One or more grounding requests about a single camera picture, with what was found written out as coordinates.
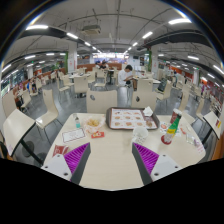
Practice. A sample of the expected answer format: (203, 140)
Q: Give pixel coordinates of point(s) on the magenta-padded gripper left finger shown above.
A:
(76, 159)

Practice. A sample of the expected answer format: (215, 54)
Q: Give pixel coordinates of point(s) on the white card with red border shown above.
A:
(73, 135)

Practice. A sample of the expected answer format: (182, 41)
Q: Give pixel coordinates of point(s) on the flat round red coaster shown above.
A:
(163, 141)

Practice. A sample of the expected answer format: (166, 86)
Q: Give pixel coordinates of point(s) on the clear plastic wrapper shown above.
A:
(190, 138)

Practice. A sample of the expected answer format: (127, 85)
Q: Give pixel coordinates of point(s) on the white paper napkin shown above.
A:
(148, 111)

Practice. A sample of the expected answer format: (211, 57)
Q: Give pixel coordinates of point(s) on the green drink bottle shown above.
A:
(171, 130)

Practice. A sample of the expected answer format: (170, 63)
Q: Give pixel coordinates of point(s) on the clear bag of snacks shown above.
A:
(94, 124)

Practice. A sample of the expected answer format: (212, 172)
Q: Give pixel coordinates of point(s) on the colourful printed flyer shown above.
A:
(164, 126)

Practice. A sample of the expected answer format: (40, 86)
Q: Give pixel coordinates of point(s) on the ceiling air conditioner unit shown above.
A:
(91, 29)

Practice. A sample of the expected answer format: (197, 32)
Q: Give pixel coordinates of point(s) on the beige cafeteria table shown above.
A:
(16, 128)
(212, 122)

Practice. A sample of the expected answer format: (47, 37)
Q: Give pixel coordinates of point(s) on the person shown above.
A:
(123, 76)

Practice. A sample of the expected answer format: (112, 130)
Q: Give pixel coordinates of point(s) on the beige cafeteria chairs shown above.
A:
(101, 101)

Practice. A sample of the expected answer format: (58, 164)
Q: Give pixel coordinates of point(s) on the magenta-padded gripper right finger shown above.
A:
(146, 159)

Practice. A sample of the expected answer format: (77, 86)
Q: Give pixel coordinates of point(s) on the small clear sanitizer bottle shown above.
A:
(77, 121)

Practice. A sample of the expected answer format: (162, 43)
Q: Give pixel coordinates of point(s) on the ceiling strip lights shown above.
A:
(36, 27)

